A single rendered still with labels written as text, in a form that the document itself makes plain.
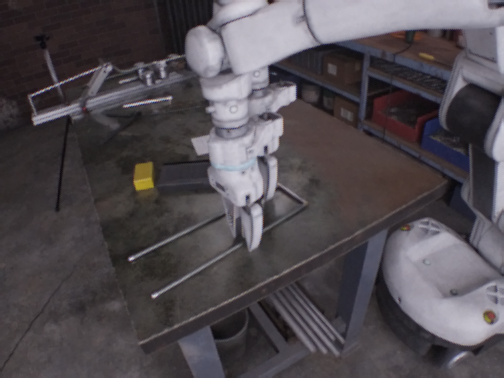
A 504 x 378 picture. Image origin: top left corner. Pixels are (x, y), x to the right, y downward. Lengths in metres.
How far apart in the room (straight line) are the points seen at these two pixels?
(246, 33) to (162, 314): 0.45
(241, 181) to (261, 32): 0.24
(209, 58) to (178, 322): 0.41
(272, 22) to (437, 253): 1.32
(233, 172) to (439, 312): 0.98
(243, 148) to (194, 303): 0.28
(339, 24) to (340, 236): 0.45
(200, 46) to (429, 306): 1.15
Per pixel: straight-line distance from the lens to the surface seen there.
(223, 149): 0.53
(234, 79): 0.48
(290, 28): 0.39
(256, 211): 0.59
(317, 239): 0.70
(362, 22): 0.37
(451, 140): 2.29
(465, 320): 1.35
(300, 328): 1.32
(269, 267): 0.65
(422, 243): 1.50
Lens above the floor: 1.38
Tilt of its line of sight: 37 degrees down
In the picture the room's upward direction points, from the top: 5 degrees counter-clockwise
